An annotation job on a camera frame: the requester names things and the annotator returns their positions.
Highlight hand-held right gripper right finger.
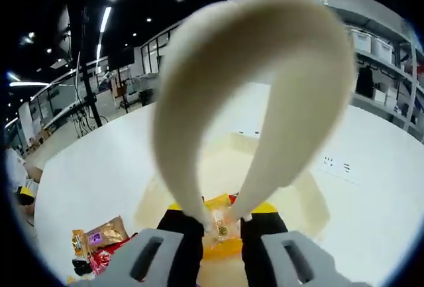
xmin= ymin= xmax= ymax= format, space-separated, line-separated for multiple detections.
xmin=240 ymin=202 xmax=352 ymax=287

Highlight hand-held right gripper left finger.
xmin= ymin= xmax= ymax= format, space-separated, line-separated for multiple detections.
xmin=68 ymin=202 xmax=205 ymax=287

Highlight brown food packet purple label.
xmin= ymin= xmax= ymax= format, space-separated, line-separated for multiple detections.
xmin=84 ymin=215 xmax=131 ymax=252

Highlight black food packet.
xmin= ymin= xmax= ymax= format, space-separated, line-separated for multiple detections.
xmin=72 ymin=258 xmax=92 ymax=275

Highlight yellow food packet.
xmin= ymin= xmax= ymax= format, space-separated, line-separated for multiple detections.
xmin=201 ymin=194 xmax=244 ymax=258

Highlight cream food container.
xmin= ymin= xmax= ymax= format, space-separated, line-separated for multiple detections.
xmin=134 ymin=131 xmax=332 ymax=287

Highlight white food tongs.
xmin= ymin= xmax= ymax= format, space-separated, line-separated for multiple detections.
xmin=152 ymin=0 xmax=358 ymax=233

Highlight white background desk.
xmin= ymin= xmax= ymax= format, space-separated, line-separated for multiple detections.
xmin=42 ymin=99 xmax=110 ymax=129

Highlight white table socket panel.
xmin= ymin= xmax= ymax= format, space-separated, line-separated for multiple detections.
xmin=314 ymin=154 xmax=362 ymax=186

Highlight black tripod stand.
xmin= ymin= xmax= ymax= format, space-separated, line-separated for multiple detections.
xmin=78 ymin=5 xmax=104 ymax=129

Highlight white cardboard box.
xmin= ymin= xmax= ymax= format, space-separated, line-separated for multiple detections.
xmin=374 ymin=86 xmax=399 ymax=107

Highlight short ceiling strip light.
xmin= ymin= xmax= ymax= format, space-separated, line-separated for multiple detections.
xmin=99 ymin=6 xmax=113 ymax=33

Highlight black bag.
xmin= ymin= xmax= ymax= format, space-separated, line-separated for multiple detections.
xmin=356 ymin=64 xmax=374 ymax=97

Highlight grey metal shelf rack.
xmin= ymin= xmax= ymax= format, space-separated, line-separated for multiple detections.
xmin=326 ymin=0 xmax=424 ymax=144

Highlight row of white storage bins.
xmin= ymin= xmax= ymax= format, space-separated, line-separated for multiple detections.
xmin=347 ymin=28 xmax=399 ymax=60

